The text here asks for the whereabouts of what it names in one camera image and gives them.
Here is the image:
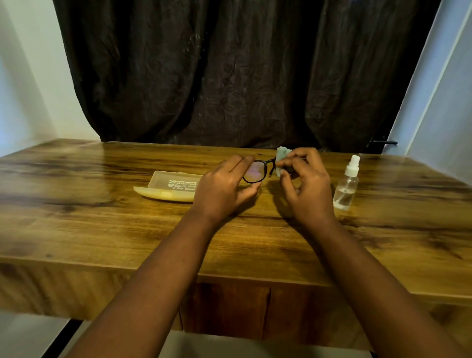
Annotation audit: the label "person's left hand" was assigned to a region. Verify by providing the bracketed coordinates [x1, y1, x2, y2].
[190, 154, 262, 227]

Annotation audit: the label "person's right hand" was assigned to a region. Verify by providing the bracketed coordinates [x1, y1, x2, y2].
[276, 148, 337, 226]

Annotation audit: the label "light green cleaning cloth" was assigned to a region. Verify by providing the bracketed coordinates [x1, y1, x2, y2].
[275, 146, 293, 178]

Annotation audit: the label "black framed eyeglasses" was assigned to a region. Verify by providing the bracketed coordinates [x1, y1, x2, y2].
[241, 157, 295, 184]

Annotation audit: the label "person's left forearm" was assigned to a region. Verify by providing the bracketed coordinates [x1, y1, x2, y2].
[64, 208, 219, 358]

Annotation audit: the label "person's right forearm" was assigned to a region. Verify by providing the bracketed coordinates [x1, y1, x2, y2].
[308, 216, 469, 358]

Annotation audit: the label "wooden table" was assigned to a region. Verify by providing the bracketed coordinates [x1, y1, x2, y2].
[0, 139, 472, 351]

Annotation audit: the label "clear spray bottle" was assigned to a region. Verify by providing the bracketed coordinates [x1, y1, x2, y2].
[333, 155, 361, 211]

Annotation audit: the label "translucent open glasses case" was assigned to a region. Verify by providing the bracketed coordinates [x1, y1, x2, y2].
[133, 170, 203, 203]

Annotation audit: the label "dark brown curtain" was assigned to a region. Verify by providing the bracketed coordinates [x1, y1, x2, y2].
[53, 0, 442, 153]

